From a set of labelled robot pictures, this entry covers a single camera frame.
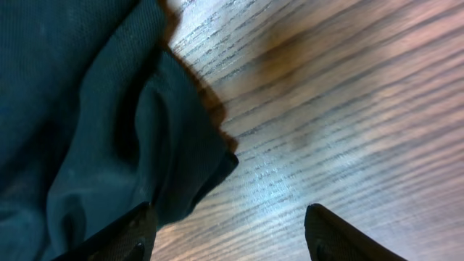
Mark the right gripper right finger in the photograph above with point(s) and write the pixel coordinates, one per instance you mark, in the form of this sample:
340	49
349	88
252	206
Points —
330	238

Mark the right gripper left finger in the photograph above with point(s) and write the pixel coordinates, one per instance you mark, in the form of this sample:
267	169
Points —
129	238

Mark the black polo shirt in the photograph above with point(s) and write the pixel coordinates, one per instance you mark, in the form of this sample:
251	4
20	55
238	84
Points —
97	117

